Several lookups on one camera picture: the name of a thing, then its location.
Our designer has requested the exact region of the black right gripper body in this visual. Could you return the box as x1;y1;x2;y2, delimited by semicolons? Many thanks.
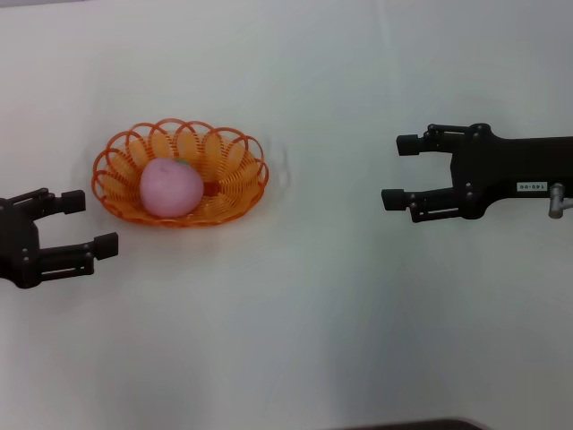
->
449;123;573;220

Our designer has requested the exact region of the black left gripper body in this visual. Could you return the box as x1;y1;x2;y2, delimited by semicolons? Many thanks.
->
0;196;44;290

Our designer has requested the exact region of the pink peach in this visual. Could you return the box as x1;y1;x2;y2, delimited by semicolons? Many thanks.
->
140;156;205;219

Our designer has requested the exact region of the orange plastic wire basket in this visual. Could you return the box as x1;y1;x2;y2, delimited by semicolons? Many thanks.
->
91;117;270;229

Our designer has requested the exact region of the dark curved panel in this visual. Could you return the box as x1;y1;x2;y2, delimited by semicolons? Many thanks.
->
339;417;489;430

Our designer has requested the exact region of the silver cable plug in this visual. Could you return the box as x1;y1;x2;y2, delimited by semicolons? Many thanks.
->
548;182;567;219

